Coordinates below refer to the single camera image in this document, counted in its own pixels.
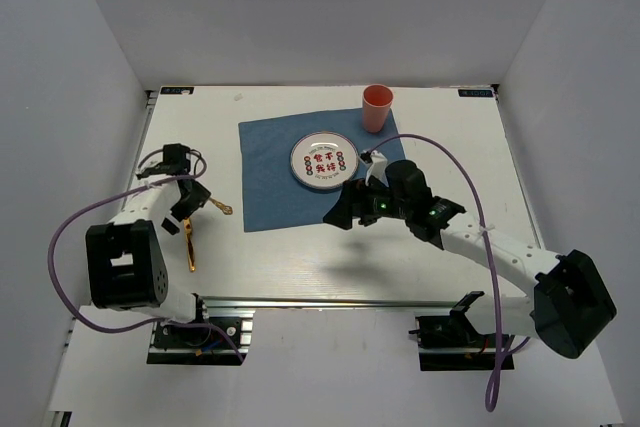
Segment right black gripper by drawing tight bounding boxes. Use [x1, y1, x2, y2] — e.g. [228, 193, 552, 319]
[324, 174, 412, 230]

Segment gold knife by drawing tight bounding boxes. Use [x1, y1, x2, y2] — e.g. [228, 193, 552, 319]
[183, 218, 196, 273]

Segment round plate with red characters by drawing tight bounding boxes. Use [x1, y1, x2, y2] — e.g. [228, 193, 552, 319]
[290, 131, 360, 191]

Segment gold fork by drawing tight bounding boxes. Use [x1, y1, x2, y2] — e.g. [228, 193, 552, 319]
[209, 197, 233, 215]

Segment blue cloth napkin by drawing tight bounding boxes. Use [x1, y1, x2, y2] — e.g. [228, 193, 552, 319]
[238, 108, 399, 232]

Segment red cup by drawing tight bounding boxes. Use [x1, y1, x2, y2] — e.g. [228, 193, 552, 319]
[362, 84, 394, 133]

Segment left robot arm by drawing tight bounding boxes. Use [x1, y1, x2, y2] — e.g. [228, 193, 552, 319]
[85, 144, 212, 346]

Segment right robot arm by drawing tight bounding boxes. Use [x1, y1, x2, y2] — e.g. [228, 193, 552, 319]
[323, 160, 617, 359]

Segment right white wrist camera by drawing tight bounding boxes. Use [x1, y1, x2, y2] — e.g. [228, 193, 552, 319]
[360, 150, 388, 186]

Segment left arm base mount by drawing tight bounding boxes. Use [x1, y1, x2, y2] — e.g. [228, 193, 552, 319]
[146, 311, 253, 366]

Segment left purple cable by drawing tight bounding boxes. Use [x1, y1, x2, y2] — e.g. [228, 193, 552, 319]
[48, 149, 246, 366]

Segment purple cable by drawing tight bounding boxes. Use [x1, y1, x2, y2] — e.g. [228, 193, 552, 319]
[369, 134, 531, 413]
[48, 149, 246, 366]

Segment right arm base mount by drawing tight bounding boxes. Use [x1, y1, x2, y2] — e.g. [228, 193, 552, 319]
[409, 316, 497, 372]

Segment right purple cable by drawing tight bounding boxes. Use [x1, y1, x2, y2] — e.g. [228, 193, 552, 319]
[369, 134, 531, 413]

